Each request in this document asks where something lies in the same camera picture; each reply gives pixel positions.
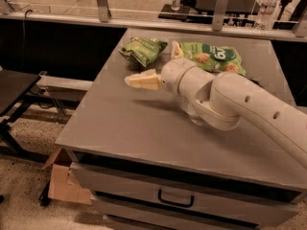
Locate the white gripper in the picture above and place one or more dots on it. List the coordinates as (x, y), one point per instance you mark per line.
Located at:
(171, 75)

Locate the green jalapeno chip bag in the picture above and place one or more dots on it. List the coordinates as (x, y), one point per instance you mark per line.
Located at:
(143, 50)

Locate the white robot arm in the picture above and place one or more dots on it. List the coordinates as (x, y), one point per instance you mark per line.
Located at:
(211, 87)

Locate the green rice chip bag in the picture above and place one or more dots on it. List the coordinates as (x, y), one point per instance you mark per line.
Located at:
(212, 58)

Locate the black equipment on tray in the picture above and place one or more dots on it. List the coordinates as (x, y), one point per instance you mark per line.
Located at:
(232, 12)

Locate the clear water bottle right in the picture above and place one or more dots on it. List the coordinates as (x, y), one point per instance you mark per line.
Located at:
(265, 14)

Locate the grey drawer cabinet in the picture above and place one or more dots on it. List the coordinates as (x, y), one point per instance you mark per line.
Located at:
(138, 196)

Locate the brown cardboard box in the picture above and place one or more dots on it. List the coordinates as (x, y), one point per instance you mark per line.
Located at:
(63, 184)

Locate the black side table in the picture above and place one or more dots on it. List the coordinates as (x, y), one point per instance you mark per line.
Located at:
(13, 88)

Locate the metal rail with posts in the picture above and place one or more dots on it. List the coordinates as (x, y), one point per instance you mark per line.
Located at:
(141, 14)

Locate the black drawer handle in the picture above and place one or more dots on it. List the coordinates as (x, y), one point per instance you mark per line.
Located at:
(175, 199)

